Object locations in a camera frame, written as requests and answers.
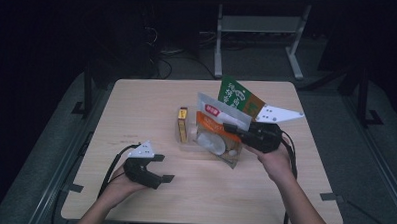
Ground person's left hand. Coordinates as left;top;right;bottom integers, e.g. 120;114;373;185
103;164;152;202

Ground dark tape strip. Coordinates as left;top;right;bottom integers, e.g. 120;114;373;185
318;191;346;203
62;182;85;194

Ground person's right hand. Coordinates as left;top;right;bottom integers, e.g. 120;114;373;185
243;136;300;186

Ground black stand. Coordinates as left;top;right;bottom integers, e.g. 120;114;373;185
70;59;96;117
355;66;386;127

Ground metal floor rail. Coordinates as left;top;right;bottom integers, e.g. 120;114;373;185
337;95;397;213
26;84;116;224

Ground right hand-held gripper cable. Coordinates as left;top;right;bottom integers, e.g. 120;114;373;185
277;130;301;224

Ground white and orange food packet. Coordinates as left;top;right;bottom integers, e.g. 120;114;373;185
194;91;254;170

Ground green meat food packet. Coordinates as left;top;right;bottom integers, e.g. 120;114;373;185
216;75;267;120

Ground yellow narrow box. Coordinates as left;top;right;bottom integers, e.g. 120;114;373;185
175;106;190;145

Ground grey metal stand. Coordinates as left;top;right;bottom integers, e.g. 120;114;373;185
213;2;313;82

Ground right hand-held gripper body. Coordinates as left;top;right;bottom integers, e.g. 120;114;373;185
238;103;306;156

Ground black floor cables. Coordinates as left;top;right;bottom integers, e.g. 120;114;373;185
142;24;220;83

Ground left hand-held gripper cable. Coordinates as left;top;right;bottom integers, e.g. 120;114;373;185
96;142;142;201

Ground hand-held gripper cable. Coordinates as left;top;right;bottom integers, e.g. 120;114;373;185
277;130;301;224
96;142;142;201

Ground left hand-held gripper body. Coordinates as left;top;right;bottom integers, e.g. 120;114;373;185
122;138;164;191

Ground clear plastic container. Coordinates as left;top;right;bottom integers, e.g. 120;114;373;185
174;105;245;156

